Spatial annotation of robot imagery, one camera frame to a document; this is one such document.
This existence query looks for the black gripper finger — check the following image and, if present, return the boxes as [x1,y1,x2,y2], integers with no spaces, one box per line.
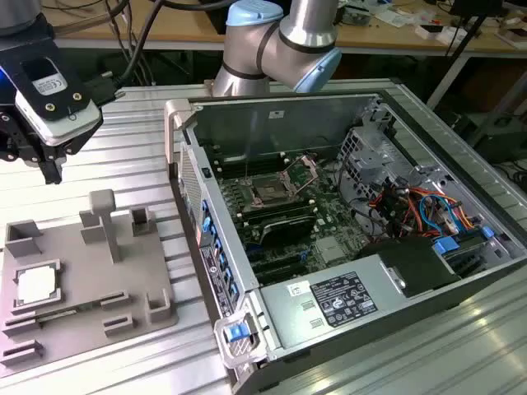
[40,158,65,185]

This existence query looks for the silver CPU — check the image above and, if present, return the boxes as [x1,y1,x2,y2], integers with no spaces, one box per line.
[15,266,58,304]

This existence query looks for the black RAM slot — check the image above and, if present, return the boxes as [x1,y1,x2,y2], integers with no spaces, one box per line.
[240,204,317,226]
[216,156,289,176]
[212,148,287,165]
[236,197,314,217]

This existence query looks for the CPU socket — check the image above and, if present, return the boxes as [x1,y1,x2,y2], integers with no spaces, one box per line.
[246,174,296,207]

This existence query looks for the black expansion slot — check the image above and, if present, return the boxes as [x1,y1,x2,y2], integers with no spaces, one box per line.
[250,253,306,285]

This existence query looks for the grey parts rack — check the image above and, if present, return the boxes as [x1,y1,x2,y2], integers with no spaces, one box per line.
[0,188,180,369]

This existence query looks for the green RAM stick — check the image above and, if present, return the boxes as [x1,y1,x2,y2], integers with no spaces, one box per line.
[36,302,104,324]

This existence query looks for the wooden desk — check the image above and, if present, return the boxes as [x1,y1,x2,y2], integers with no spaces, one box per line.
[53,0,527,57]

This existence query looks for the black graphics card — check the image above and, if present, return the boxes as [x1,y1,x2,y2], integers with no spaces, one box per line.
[259,216,317,248]

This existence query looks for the case latch with blue tab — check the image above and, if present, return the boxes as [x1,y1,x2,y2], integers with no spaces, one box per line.
[213,312,268,367]

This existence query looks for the metal socket cover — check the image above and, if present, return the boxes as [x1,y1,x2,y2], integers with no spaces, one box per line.
[283,154,321,194]

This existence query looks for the silver power supply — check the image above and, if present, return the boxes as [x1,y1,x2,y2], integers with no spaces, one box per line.
[259,253,408,351]

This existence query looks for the green motherboard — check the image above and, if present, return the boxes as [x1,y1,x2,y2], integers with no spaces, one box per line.
[205,143,371,289]

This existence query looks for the silver chipset heatsink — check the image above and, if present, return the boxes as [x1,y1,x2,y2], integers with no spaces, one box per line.
[316,237,347,264]

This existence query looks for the silver drive cage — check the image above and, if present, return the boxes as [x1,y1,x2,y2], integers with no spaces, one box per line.
[337,125,413,198]

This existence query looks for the open PC case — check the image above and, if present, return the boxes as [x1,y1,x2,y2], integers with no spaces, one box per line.
[164,88,527,395]

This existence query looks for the black air shroud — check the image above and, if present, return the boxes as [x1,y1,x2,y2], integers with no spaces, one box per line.
[356,236,462,300]

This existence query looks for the blue disk carrier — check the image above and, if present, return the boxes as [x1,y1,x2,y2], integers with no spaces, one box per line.
[431,236,462,258]

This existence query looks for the white box on desk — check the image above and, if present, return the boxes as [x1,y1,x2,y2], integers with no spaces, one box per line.
[414,23,454,43]

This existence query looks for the black tripod leg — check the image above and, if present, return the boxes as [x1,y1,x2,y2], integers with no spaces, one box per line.
[444,0,495,58]

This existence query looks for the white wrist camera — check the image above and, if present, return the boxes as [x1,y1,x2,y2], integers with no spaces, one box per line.
[14,57,104,147]

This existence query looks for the grey case handle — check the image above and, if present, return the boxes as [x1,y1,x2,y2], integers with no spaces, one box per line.
[164,100,197,165]

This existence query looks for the black camera cable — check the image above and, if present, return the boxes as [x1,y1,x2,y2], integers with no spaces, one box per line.
[84,0,166,104]

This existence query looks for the orange and red wires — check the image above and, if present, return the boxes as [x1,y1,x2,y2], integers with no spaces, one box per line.
[382,184,483,239]

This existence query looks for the blue wire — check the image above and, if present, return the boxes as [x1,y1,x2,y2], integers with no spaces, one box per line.
[419,193,458,235]

